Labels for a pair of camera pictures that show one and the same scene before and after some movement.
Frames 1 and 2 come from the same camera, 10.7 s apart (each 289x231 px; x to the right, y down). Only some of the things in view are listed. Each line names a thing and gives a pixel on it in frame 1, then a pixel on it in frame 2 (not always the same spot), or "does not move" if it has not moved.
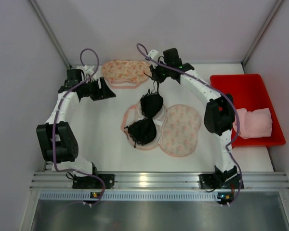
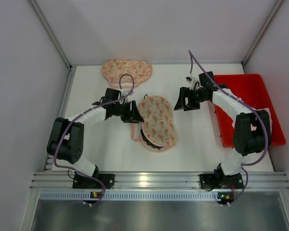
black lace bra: x=144 y=131 -> x=148 y=142
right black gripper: x=155 y=74 -> x=189 y=98
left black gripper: x=98 y=89 -> x=129 y=111
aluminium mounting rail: x=252 y=180 does not move
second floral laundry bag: x=125 y=74 does not move
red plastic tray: x=249 y=91 does not move
